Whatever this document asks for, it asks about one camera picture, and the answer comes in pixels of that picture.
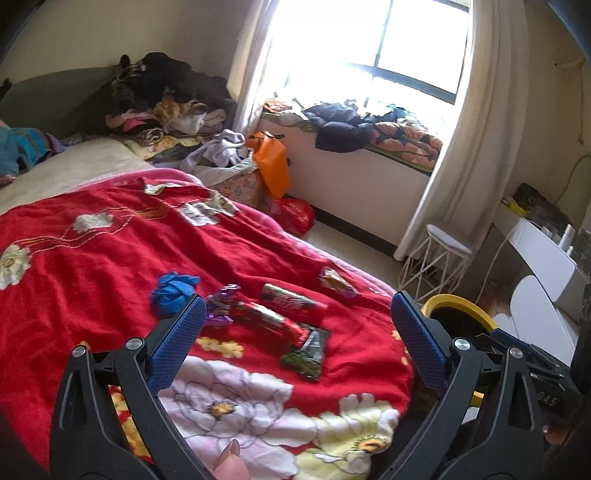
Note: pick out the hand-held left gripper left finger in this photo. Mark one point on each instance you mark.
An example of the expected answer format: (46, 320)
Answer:
(178, 341)

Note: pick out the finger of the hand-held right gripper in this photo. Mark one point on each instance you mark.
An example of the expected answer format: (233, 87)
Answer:
(501, 334)

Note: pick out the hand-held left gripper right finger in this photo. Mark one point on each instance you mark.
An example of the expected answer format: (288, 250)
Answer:
(418, 341)

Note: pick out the blue wrapper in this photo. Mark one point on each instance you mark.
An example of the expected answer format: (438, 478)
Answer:
(173, 290)

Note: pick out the yellow rimmed trash bin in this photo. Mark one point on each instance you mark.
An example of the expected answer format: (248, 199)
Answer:
(455, 300)

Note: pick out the purple foil wrapper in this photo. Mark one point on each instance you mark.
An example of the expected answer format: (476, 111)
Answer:
(221, 304)

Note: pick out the shiny red wrapper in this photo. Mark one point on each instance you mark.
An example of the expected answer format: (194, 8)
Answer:
(263, 321)

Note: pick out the small gold candy wrapper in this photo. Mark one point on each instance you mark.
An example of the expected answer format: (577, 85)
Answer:
(334, 279)

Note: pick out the dark green snack wrapper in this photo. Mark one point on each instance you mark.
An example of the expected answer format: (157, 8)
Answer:
(307, 360)

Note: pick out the dark red snack packet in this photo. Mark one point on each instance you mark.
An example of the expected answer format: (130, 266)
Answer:
(291, 300)

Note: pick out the person's right hand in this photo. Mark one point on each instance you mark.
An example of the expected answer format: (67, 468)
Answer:
(558, 431)

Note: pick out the person's left hand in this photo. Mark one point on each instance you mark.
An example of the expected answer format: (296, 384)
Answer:
(233, 466)

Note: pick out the white dressing table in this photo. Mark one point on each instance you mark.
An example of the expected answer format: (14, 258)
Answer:
(540, 249)

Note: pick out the red floral blanket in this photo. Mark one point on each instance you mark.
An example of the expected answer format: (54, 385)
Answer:
(115, 258)

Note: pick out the white bottle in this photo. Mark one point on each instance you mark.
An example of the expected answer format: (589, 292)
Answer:
(566, 236)

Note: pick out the yellow box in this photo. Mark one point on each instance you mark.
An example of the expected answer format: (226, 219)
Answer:
(512, 205)

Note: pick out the black bag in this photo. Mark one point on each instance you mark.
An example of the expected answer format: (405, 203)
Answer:
(540, 203)

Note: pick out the floral storage basket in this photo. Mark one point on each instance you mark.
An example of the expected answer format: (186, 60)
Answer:
(244, 189)

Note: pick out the red plastic bag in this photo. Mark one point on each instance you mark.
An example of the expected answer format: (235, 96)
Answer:
(295, 214)

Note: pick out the beige bed sheet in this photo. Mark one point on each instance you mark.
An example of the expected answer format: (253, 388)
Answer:
(83, 170)

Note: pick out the grey white garment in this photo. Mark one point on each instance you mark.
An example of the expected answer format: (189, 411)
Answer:
(221, 147)

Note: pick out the thick cream curtain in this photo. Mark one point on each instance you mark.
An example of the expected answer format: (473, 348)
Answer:
(466, 138)

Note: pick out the orange shopping bag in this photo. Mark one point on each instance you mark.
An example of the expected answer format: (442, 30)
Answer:
(272, 161)

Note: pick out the pink and black quilt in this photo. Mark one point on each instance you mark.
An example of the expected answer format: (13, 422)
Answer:
(406, 138)

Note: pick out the teal floral garment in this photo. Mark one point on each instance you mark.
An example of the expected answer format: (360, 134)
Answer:
(23, 147)

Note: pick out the pile of mixed clothes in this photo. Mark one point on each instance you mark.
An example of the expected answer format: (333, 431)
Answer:
(161, 92)

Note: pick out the red cloth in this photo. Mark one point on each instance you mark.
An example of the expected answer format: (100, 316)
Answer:
(277, 107)

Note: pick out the grey bed headboard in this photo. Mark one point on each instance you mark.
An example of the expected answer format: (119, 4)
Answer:
(60, 97)

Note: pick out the sheer white curtain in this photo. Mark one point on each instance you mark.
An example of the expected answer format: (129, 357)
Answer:
(254, 69)

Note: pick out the black framed window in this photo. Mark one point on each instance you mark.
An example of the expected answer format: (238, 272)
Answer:
(415, 46)

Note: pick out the black sock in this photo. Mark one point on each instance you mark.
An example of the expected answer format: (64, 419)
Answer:
(5, 88)

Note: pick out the white wall pipe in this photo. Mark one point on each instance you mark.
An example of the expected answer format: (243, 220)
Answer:
(568, 64)

